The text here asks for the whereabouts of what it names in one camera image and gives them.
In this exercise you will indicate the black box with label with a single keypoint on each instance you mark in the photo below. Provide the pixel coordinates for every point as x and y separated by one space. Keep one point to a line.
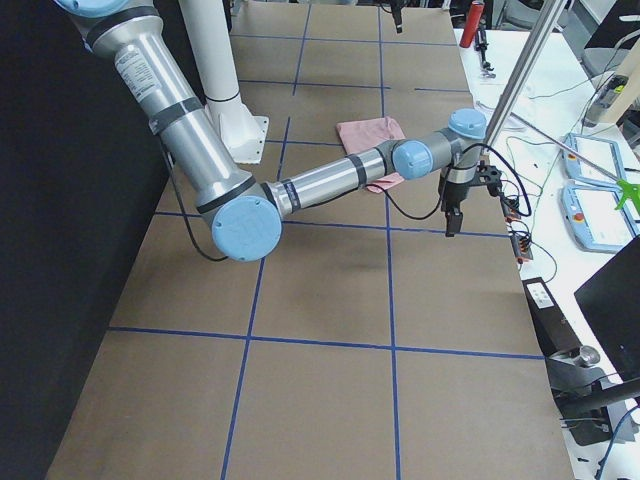
554 333

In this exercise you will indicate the pink Snoopy t-shirt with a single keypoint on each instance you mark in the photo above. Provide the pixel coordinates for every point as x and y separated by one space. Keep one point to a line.
362 135

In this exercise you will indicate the orange black adapter near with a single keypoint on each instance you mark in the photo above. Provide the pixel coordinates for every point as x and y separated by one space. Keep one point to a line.
521 244

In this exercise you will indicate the red cylinder can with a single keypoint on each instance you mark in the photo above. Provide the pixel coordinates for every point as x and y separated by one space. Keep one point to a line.
473 18

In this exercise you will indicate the green handled reacher grabber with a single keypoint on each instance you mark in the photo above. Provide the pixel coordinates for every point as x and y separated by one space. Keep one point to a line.
629 191

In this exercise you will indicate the orange black adapter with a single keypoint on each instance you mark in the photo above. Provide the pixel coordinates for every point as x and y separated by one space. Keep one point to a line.
510 207
521 244

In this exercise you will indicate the orange black adapter far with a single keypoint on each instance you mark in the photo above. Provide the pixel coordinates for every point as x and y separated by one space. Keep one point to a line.
510 207

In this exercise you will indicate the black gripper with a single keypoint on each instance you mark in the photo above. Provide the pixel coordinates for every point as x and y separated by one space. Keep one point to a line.
454 196
396 13

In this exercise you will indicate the far blue teach pendant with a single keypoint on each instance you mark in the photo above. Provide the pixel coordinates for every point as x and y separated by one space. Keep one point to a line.
603 153

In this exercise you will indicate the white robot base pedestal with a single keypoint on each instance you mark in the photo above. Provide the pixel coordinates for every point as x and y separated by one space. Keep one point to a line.
242 133

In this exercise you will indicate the aluminium frame post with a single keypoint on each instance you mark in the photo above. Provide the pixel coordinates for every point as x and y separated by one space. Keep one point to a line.
524 65

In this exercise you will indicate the black monitor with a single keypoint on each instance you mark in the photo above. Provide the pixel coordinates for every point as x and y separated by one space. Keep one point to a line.
609 302

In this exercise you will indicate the black selfie stick tripod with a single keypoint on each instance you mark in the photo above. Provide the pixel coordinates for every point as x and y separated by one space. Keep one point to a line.
481 47

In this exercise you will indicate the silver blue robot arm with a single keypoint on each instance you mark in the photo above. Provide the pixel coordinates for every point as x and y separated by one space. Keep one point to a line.
394 9
214 140

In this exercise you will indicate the near blue teach pendant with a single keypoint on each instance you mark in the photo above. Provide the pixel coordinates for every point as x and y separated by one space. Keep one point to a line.
593 218

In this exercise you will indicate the blue teach pendant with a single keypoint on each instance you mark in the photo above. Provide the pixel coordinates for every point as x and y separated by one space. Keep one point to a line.
593 218
603 153

